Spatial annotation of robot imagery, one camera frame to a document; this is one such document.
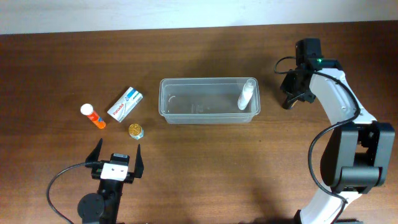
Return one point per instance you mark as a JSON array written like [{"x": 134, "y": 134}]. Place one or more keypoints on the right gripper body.
[{"x": 289, "y": 84}]

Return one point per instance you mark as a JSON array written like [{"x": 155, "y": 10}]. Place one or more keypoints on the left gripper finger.
[
  {"x": 139, "y": 165},
  {"x": 92, "y": 159}
]

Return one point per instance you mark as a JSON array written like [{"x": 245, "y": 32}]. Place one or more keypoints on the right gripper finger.
[
  {"x": 286, "y": 96},
  {"x": 303, "y": 97}
]

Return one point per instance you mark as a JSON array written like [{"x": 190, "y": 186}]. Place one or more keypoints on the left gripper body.
[{"x": 94, "y": 173}]

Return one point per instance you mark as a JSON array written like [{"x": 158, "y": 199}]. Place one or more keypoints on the black bottle white cap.
[{"x": 289, "y": 102}]

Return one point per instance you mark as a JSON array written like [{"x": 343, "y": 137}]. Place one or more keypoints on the small gold-lid jar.
[{"x": 136, "y": 131}]

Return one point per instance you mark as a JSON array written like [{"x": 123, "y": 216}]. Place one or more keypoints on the white spray bottle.
[{"x": 246, "y": 94}]

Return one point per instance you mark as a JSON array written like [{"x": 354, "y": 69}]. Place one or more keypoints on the orange tube white cap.
[{"x": 88, "y": 110}]

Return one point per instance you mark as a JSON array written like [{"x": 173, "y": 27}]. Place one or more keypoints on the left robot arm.
[{"x": 103, "y": 205}]

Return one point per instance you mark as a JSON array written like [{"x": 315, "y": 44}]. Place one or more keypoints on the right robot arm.
[{"x": 351, "y": 156}]

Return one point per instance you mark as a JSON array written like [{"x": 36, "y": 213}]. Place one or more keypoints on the clear plastic container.
[{"x": 207, "y": 100}]

